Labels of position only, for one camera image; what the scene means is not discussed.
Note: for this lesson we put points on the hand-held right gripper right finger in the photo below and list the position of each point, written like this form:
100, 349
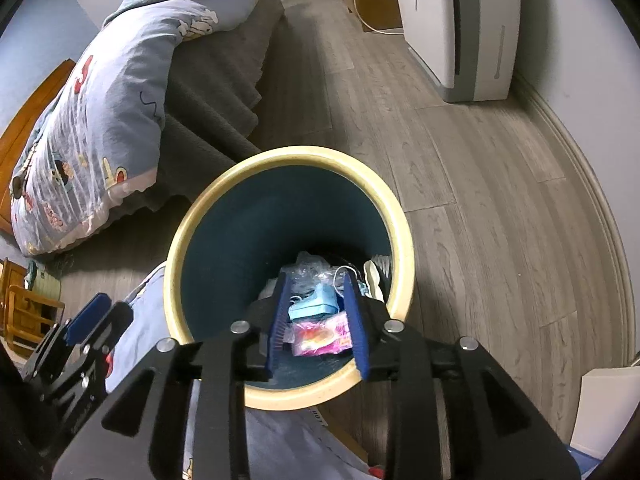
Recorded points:
357, 330

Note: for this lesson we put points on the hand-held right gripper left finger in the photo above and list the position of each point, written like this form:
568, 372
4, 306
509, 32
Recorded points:
279, 330

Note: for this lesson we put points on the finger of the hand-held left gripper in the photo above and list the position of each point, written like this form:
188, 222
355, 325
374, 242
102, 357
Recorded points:
90, 312
116, 327

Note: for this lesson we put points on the pink packet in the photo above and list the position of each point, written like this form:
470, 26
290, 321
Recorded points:
320, 337

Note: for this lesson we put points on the light blue face mask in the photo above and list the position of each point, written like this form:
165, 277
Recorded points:
315, 307

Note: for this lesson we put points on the teal bin with yellow rim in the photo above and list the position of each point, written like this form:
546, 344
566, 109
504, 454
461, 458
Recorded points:
280, 210

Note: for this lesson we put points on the green container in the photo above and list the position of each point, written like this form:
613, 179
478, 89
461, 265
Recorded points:
45, 282

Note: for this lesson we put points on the white plastic wrapper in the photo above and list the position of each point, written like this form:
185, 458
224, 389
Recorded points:
377, 275

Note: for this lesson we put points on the wooden chair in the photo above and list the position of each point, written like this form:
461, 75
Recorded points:
25, 305

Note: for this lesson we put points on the crumpled plastic wrappers in bin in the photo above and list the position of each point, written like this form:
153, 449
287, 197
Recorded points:
307, 270

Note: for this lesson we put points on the printed blue blanket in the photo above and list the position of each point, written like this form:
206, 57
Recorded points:
290, 450

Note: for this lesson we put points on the wooden headboard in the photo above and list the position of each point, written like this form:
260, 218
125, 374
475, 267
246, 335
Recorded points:
30, 120

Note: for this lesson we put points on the printed blue quilt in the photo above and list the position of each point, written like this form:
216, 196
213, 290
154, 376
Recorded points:
100, 110

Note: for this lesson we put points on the bed with grey skirt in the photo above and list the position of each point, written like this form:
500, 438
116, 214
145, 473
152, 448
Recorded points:
220, 85

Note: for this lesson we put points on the white box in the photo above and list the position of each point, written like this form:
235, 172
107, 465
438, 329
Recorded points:
607, 410

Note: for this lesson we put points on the white air purifier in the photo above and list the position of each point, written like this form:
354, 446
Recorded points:
435, 25

